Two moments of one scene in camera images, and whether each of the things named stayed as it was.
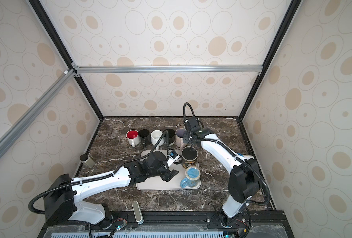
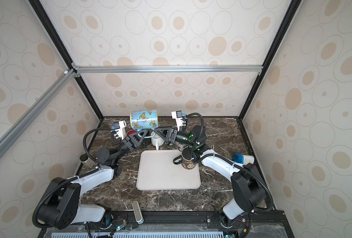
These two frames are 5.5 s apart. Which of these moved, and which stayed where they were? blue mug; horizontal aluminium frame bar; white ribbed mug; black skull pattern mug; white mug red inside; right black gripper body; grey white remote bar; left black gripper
Moved: blue mug; left black gripper; right black gripper body
Stayed: grey white remote bar; white ribbed mug; black skull pattern mug; white mug red inside; horizontal aluminium frame bar
